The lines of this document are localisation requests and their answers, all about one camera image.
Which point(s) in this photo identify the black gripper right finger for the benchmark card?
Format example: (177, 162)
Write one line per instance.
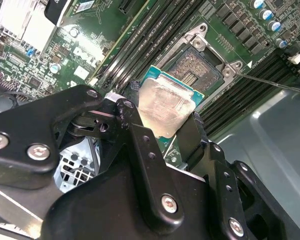
(222, 190)

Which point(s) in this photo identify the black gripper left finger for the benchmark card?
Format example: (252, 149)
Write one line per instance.
(27, 125)

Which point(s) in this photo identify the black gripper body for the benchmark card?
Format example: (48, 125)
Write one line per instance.
(102, 212)

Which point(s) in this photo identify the silver-topped green CPU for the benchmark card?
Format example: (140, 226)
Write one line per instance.
(165, 105)

